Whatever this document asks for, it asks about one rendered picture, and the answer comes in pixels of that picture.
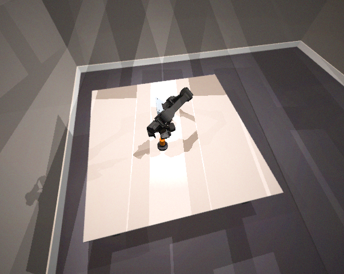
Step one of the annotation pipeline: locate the orange knob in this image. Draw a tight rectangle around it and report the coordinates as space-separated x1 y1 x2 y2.
159 138 165 146

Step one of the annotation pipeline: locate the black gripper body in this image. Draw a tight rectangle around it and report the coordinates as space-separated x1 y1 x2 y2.
147 122 175 137

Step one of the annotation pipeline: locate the dark grey round pedestal with shaft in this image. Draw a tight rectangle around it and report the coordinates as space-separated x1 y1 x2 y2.
157 141 168 151

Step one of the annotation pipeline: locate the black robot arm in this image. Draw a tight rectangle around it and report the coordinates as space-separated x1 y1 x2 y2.
147 87 193 139

